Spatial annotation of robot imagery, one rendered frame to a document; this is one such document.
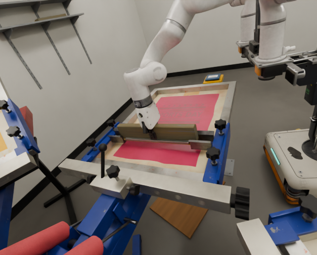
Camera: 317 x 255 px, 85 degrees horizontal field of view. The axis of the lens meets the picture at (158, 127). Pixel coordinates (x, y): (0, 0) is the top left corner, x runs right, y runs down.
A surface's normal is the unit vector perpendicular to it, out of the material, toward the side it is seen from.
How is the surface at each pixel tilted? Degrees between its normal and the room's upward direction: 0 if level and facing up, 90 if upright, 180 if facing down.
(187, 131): 90
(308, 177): 0
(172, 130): 90
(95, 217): 0
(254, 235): 0
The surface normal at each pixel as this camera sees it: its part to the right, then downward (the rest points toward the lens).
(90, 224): -0.26, -0.81
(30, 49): 0.88, 0.03
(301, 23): -0.40, 0.59
